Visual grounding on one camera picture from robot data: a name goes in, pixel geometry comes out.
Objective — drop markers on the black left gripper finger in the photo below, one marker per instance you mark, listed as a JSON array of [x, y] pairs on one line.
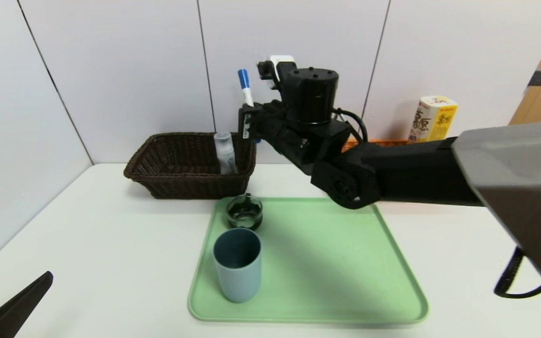
[[12, 312]]

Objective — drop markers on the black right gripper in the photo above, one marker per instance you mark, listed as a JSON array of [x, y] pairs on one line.
[[245, 123]]

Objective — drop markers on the clear plastic bottle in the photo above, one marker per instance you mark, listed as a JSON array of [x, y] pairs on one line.
[[226, 155]]

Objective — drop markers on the blue white marker pen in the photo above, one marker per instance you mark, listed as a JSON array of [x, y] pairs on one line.
[[243, 80]]

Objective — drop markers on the blue grey plastic cup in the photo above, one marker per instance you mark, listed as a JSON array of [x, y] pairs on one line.
[[237, 281]]

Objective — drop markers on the yellow snack box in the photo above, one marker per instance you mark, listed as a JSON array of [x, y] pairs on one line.
[[432, 119]]

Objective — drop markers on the dark brown wicker basket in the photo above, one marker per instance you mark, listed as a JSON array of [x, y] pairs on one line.
[[181, 185]]

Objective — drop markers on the orange wicker basket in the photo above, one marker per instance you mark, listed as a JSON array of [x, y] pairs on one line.
[[378, 142]]

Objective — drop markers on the dark glass ashtray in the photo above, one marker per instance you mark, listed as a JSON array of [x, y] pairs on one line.
[[244, 213]]

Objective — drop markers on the light green plastic tray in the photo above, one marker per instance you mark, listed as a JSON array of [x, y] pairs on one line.
[[322, 272]]

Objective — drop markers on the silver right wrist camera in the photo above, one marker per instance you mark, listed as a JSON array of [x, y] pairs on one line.
[[282, 61]]

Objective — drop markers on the dark grey wall box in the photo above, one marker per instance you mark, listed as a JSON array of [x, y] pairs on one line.
[[538, 77]]

